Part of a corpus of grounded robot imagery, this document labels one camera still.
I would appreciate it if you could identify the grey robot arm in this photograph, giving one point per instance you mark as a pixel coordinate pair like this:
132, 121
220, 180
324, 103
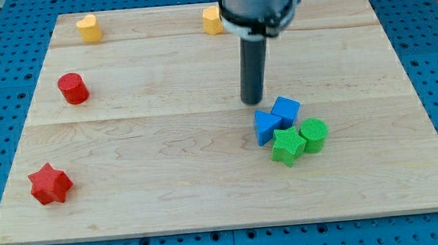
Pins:
255, 20

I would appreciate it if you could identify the wooden board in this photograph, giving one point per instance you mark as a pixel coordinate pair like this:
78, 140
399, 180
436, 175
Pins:
164, 145

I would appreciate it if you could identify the blue triangle block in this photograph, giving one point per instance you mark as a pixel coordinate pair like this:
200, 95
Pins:
265, 124

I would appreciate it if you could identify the blue cube block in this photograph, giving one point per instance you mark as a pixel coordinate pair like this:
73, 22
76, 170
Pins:
287, 110

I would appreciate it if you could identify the green star block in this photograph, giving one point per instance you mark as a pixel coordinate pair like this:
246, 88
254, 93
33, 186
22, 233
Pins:
287, 146

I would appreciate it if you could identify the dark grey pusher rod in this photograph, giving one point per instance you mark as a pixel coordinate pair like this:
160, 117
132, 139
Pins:
252, 70

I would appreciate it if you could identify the green cylinder block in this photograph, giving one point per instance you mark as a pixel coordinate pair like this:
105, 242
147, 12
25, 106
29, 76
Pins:
315, 132

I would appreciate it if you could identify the yellow pentagon block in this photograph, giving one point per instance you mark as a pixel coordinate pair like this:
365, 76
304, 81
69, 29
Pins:
211, 21

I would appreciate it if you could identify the red cylinder block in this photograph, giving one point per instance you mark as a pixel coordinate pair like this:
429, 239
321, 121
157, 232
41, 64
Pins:
73, 88

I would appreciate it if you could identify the yellow heart block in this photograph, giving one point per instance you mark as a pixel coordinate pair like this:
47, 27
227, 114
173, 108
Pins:
89, 29

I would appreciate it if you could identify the red star block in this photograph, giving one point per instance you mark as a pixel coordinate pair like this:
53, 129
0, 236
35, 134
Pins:
50, 185

